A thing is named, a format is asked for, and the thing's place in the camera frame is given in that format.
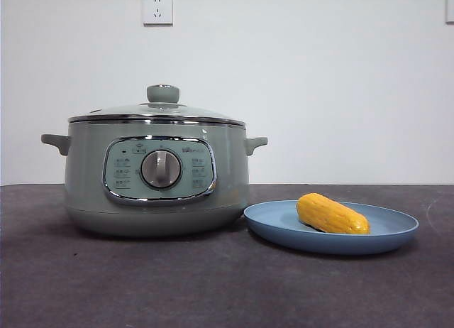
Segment glass lid with green knob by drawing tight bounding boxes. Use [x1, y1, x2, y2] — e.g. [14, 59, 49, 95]
[68, 84, 246, 126]

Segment yellow corn cob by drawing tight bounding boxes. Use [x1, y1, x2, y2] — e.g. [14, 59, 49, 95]
[296, 192, 372, 236]

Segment white wall power socket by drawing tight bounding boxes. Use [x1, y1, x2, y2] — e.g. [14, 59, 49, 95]
[143, 0, 175, 26]

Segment blue round plate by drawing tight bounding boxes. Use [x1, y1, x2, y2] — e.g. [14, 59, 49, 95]
[243, 199, 419, 255]

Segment pale green electric steamer pot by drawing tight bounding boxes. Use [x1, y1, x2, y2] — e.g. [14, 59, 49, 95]
[40, 120, 269, 239]

